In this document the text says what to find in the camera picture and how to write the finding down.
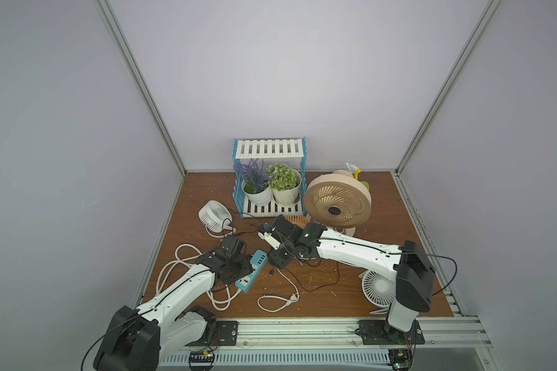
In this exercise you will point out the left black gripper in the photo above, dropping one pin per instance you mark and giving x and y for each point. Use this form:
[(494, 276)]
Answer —
[(240, 269)]

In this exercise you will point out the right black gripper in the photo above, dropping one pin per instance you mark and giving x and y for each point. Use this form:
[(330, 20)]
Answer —
[(281, 240)]

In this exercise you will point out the teal power strip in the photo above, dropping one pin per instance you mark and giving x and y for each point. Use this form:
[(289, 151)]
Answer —
[(258, 261)]

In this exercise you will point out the small white fan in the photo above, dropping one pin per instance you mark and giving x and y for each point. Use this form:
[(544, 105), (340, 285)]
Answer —
[(378, 289), (216, 219)]

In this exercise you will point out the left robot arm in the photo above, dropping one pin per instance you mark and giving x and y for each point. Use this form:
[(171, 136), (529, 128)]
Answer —
[(141, 338)]

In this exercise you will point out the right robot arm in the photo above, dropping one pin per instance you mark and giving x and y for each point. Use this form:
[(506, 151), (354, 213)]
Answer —
[(407, 266)]

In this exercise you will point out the large beige desk fan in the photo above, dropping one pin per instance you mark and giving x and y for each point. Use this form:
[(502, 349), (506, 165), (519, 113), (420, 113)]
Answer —
[(338, 201)]

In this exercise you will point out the green plant white pot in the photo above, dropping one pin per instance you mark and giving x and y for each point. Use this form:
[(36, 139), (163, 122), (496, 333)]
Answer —
[(285, 183)]

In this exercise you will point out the lavender plant white pot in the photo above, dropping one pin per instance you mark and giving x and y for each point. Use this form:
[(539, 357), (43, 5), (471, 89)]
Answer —
[(255, 181)]

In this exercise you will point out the yellow spray bottle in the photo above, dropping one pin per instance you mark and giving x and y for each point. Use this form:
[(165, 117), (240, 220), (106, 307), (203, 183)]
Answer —
[(353, 169)]

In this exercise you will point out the blue white slatted shelf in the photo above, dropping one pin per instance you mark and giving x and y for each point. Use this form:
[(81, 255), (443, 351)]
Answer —
[(292, 152)]

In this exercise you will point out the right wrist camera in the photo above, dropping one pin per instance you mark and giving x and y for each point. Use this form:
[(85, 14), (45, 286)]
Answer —
[(269, 238)]

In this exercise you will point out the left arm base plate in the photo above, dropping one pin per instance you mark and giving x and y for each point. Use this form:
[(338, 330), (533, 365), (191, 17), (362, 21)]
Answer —
[(221, 333)]

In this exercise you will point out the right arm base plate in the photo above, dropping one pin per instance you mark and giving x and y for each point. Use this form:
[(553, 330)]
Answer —
[(378, 332)]

